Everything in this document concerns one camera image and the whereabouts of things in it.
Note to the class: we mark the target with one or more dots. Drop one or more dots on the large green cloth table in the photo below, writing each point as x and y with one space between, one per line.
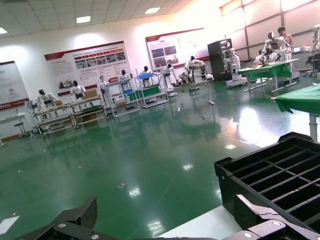
300 100

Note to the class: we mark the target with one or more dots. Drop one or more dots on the white desk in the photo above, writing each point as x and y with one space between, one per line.
12 117

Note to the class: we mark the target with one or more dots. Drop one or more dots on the small crumpled floor scrap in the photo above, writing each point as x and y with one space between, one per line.
122 185

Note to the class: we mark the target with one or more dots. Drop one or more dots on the black equipment stand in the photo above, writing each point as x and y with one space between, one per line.
312 62

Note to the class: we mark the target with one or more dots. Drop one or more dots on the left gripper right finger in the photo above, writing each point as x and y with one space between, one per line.
247 217

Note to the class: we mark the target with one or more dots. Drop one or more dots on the white rack with blue tray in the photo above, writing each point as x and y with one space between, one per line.
145 74

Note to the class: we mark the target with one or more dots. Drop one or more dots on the white table with pole legs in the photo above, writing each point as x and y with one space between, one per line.
185 87

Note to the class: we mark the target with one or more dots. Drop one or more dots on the wall poster with icon row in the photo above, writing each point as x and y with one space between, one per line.
12 85

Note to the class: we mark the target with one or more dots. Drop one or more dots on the small workbench cardboard box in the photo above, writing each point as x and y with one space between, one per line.
58 102

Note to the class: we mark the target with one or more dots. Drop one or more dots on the white shelf rack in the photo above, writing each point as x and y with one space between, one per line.
112 83

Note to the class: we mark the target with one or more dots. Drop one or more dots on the wall poster with photo row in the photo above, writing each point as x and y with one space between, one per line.
70 67

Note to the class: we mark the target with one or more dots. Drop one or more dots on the black stool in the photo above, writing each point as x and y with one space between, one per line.
19 124

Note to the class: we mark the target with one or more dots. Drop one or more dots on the small green cloth table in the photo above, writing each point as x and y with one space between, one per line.
265 71

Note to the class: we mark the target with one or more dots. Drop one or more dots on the black cabinet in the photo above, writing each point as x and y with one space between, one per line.
215 62

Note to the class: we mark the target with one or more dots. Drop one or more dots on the white paper sheet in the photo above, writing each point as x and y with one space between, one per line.
8 221

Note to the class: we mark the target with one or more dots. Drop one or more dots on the white humanoid robot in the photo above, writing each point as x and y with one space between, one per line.
146 70
124 77
78 91
170 75
47 98
101 86
270 47
316 37
232 65
192 65

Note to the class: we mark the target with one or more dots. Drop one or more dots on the wall poster with four photos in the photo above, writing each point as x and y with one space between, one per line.
190 42

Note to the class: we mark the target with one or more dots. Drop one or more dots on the large workbench cardboard box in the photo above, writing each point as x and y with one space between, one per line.
91 94

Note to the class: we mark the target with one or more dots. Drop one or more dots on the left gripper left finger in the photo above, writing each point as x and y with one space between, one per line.
87 215

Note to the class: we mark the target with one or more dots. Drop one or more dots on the person in pink shirt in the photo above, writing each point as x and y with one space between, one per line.
288 38

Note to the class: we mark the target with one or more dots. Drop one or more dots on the white tube frame workbench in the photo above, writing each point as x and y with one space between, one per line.
87 101
50 110

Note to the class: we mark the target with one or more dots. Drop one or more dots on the black slotted divider container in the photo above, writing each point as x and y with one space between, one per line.
226 192

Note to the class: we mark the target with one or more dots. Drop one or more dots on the ceiling light panel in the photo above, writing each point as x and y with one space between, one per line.
3 30
83 19
152 10

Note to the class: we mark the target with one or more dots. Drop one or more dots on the small desk monitor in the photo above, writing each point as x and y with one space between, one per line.
297 49

